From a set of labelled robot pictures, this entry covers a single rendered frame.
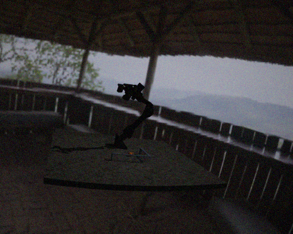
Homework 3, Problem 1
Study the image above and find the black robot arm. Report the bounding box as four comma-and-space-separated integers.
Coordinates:
119, 83, 153, 141

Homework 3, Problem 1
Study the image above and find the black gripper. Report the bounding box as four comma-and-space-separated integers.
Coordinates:
117, 83, 138, 95

